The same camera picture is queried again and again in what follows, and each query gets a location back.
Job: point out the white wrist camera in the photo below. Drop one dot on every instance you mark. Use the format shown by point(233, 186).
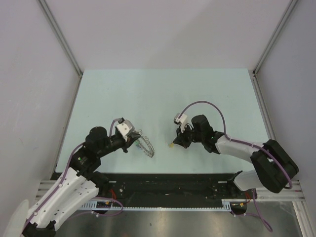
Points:
point(181, 120)
point(125, 128)

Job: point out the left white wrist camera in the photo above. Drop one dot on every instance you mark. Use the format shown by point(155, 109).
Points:
point(125, 128)

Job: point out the white cable duct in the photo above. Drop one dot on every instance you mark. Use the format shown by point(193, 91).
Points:
point(94, 205)

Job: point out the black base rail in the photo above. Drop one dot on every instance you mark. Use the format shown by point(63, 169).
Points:
point(172, 190)

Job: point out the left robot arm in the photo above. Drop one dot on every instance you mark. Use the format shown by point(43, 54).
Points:
point(79, 182)

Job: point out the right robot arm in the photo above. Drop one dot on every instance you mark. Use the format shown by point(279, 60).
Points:
point(273, 167)

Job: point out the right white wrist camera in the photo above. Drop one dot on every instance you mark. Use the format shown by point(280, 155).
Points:
point(181, 120)

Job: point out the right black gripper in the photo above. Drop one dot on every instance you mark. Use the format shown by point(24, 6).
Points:
point(180, 139)

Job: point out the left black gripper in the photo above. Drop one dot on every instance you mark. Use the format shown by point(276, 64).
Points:
point(133, 136)

